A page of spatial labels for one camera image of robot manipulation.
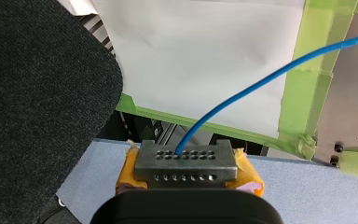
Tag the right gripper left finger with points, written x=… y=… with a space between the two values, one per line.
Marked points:
x=127 y=174

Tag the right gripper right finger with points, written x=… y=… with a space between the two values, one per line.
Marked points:
x=248 y=177

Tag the dark grey office chair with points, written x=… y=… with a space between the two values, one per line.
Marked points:
x=43 y=102

